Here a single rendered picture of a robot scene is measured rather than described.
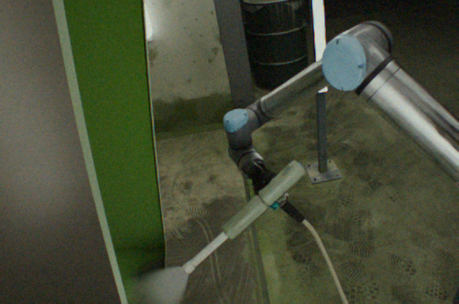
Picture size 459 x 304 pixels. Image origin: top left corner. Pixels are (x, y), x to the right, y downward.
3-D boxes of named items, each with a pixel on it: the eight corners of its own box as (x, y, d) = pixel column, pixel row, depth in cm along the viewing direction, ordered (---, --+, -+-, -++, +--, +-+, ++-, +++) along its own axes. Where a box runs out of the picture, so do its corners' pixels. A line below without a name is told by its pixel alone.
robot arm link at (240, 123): (238, 103, 128) (243, 131, 134) (215, 117, 122) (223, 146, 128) (256, 108, 122) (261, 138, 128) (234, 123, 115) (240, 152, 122)
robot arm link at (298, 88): (393, 2, 81) (256, 97, 138) (371, 14, 74) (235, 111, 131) (418, 39, 81) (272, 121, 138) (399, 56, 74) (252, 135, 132)
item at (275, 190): (323, 190, 114) (290, 154, 101) (331, 198, 110) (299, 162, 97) (220, 282, 116) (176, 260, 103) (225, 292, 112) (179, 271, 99)
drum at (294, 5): (247, 79, 371) (234, -3, 325) (293, 65, 382) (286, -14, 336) (269, 98, 322) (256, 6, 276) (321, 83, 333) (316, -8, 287)
